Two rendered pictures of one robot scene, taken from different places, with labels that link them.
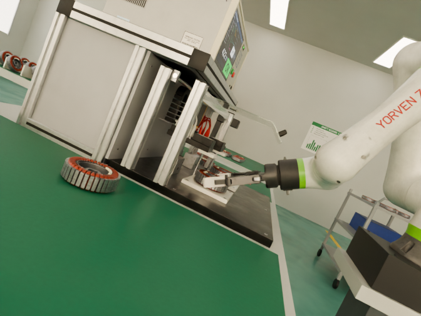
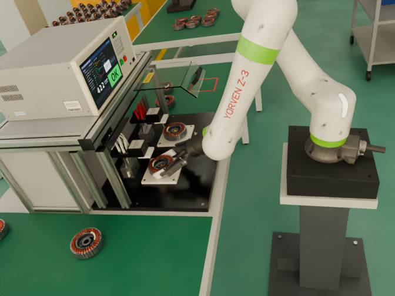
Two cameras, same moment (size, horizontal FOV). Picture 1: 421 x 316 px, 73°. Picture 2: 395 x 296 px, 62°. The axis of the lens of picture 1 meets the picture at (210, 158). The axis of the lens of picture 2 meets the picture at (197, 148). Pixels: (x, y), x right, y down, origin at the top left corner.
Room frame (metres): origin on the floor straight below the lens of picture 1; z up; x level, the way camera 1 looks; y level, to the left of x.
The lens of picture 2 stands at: (-0.13, -0.36, 1.67)
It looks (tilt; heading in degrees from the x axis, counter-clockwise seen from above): 37 degrees down; 9
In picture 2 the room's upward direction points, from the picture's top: 13 degrees counter-clockwise
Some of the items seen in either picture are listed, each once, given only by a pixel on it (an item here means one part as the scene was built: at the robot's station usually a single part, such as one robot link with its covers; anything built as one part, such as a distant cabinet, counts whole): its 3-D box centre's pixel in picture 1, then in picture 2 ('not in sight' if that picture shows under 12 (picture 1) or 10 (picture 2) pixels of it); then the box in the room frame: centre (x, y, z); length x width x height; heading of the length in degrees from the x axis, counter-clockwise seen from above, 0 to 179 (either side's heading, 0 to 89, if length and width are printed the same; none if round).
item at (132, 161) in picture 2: (171, 162); (130, 167); (0.93, 0.11, 0.80); 0.08 x 0.05 x 0.06; 171
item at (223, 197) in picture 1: (208, 187); (163, 170); (0.90, -0.03, 0.78); 0.15 x 0.15 x 0.01; 81
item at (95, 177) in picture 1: (91, 174); (87, 242); (0.58, 0.21, 0.77); 0.11 x 0.11 x 0.04
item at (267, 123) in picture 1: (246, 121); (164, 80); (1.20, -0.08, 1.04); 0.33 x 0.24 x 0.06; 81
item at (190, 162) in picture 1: (190, 160); (146, 133); (1.17, 0.07, 0.80); 0.08 x 0.05 x 0.06; 171
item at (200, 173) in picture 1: (212, 180); (161, 165); (0.90, -0.03, 0.80); 0.11 x 0.11 x 0.04
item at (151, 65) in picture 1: (169, 119); (107, 128); (1.06, 0.20, 0.92); 0.66 x 0.01 x 0.30; 171
